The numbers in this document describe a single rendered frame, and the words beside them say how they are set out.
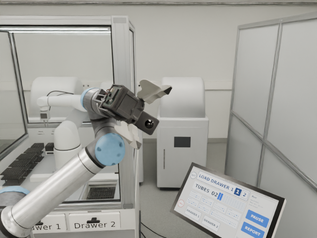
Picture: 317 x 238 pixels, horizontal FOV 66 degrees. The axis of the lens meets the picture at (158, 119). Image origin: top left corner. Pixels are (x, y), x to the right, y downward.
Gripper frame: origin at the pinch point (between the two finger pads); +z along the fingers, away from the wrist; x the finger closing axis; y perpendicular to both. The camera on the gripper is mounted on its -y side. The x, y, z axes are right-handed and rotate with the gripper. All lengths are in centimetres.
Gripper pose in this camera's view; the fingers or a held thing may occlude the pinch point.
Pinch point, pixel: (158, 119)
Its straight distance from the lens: 52.0
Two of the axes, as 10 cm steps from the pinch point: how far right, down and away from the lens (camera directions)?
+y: -6.7, -4.7, -5.7
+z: 5.8, 1.5, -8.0
